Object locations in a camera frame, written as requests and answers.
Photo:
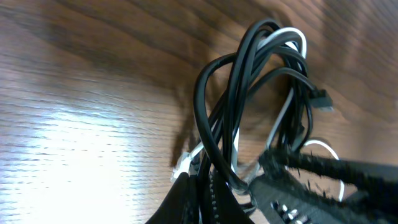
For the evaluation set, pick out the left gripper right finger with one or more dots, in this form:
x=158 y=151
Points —
x=220 y=204

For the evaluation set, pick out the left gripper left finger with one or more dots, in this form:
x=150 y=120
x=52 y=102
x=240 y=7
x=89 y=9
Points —
x=180 y=206

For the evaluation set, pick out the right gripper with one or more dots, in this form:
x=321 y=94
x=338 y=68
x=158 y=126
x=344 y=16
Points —
x=287 y=202

